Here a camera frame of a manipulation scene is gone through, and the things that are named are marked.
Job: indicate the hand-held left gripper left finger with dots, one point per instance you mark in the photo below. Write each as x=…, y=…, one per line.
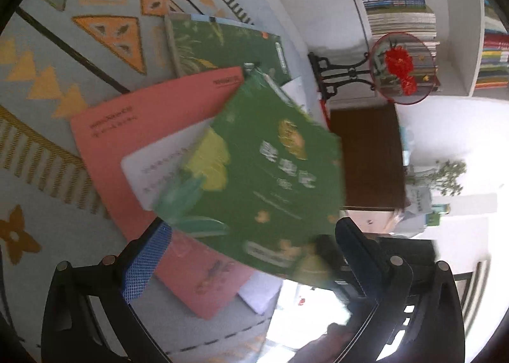
x=145, y=267

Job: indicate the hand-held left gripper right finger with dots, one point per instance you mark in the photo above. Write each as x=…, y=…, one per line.
x=358, y=259

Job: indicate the bright green yellow book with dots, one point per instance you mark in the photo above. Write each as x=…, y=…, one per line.
x=270, y=188

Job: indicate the row of colourful books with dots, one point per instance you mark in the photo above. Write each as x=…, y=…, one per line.
x=493, y=57

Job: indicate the person's right hand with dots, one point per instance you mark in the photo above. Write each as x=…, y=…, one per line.
x=330, y=341

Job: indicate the wooden wardrobe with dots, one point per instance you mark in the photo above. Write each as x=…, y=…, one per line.
x=370, y=220

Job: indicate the green box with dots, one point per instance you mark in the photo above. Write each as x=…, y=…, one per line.
x=437, y=215

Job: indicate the white plant pot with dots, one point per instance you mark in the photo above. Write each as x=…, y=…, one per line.
x=420, y=200

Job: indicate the potted plant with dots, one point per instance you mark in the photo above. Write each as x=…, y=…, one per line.
x=449, y=178

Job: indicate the brown cabinet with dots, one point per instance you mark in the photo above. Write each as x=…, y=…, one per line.
x=370, y=156

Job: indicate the light blue packet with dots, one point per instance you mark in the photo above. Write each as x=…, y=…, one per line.
x=406, y=144

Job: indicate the coral red book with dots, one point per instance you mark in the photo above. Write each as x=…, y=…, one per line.
x=119, y=124

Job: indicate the red tassel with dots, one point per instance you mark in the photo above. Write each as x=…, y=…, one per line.
x=325, y=110

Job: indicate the patterned rug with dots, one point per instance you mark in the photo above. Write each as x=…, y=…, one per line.
x=47, y=148

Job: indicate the black ornate fan stand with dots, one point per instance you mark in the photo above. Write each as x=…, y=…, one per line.
x=338, y=77

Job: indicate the round red flower fan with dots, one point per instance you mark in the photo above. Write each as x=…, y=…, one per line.
x=401, y=65

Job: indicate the dark green leaf book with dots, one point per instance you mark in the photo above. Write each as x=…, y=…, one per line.
x=214, y=45

